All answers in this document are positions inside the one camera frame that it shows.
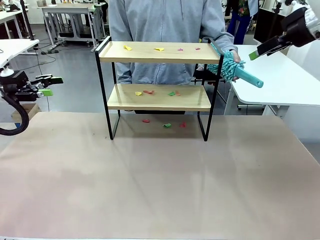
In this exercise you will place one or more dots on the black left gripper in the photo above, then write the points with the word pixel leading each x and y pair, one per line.
pixel 20 80

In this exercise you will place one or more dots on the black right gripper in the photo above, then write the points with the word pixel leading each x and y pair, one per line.
pixel 297 30

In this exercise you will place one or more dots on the teal microfiber duster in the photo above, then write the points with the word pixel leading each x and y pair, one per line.
pixel 231 68

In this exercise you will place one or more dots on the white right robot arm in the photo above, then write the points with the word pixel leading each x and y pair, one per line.
pixel 315 31

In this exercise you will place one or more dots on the person's left forearm grey sleeve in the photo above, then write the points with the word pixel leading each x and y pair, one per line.
pixel 225 42

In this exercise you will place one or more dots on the person's left hand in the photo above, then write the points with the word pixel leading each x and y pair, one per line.
pixel 236 55

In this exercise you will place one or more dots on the black monitor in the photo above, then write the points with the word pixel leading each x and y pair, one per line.
pixel 267 25

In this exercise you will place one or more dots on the cardboard box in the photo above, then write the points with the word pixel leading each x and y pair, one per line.
pixel 30 110

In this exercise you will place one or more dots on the white rounded side table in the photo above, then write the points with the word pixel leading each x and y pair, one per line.
pixel 275 82

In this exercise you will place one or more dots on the background person blue trousers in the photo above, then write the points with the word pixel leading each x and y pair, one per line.
pixel 237 27

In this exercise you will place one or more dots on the white desk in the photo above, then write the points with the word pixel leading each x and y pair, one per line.
pixel 15 47
pixel 7 16

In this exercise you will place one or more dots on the black office chair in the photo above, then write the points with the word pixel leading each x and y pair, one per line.
pixel 210 75

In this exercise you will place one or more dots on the black stand pole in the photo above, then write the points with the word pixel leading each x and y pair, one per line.
pixel 27 20

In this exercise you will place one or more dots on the grey workbench table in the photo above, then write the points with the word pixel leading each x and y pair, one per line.
pixel 65 10

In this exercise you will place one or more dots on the yellow paper scrap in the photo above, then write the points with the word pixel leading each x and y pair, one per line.
pixel 159 49
pixel 127 47
pixel 138 93

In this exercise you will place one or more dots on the red paper scrap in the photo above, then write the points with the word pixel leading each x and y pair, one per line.
pixel 146 92
pixel 146 121
pixel 182 124

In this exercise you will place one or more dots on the orange paper scrap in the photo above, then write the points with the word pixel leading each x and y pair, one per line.
pixel 177 93

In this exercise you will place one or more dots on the green paper scrap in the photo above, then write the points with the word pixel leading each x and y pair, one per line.
pixel 171 94
pixel 166 125

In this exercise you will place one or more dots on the person in grey hoodie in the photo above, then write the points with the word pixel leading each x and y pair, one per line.
pixel 162 22

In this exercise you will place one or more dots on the two-tier wooden black-frame shelf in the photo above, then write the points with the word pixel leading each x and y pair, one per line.
pixel 160 53

